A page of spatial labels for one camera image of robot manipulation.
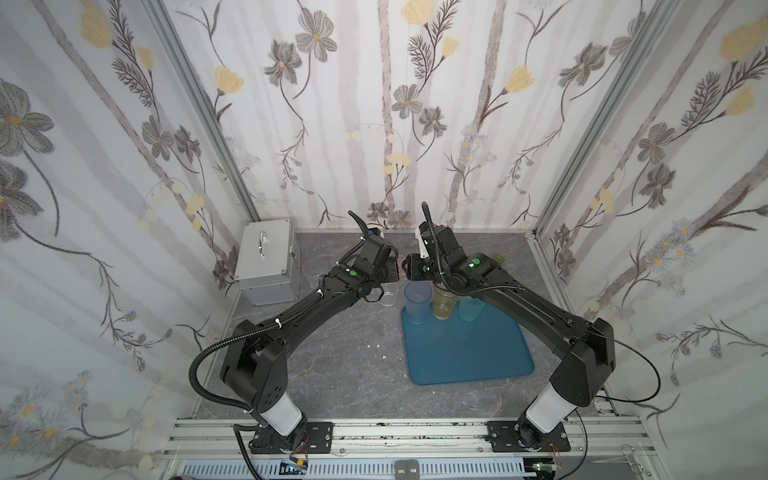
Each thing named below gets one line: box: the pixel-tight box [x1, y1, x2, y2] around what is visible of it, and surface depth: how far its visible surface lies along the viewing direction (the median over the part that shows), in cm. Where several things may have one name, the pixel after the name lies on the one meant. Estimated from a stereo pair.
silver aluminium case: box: [234, 218, 301, 307], surface depth 93 cm
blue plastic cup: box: [404, 281, 433, 325], surface depth 96 cm
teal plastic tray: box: [402, 305, 535, 385], surface depth 92 cm
